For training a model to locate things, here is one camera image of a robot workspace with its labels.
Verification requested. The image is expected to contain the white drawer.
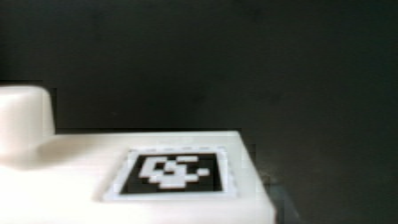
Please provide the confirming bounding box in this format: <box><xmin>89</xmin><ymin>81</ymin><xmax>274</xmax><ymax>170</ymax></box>
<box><xmin>0</xmin><ymin>86</ymin><xmax>277</xmax><ymax>224</ymax></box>

